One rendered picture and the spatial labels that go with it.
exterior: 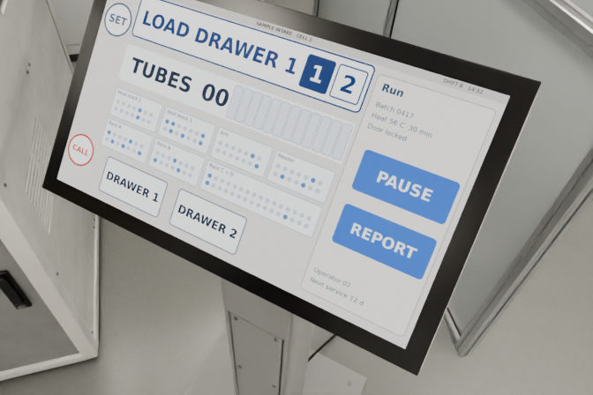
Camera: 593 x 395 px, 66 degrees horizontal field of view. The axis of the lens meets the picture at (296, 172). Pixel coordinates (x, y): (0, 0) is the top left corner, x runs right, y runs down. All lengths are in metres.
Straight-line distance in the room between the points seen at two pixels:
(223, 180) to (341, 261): 0.16
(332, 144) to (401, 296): 0.17
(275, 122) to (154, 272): 1.28
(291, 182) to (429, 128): 0.15
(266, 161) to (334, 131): 0.08
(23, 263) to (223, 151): 0.71
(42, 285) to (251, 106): 0.82
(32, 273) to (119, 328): 0.54
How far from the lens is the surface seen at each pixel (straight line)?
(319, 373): 1.50
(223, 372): 1.49
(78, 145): 0.65
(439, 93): 0.47
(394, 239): 0.48
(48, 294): 1.25
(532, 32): 1.17
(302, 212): 0.50
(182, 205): 0.56
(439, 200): 0.47
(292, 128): 0.50
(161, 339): 1.60
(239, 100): 0.52
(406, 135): 0.47
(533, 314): 1.85
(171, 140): 0.56
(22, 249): 1.11
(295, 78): 0.50
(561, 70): 1.10
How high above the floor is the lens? 1.43
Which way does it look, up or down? 46 degrees down
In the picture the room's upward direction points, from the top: 4 degrees clockwise
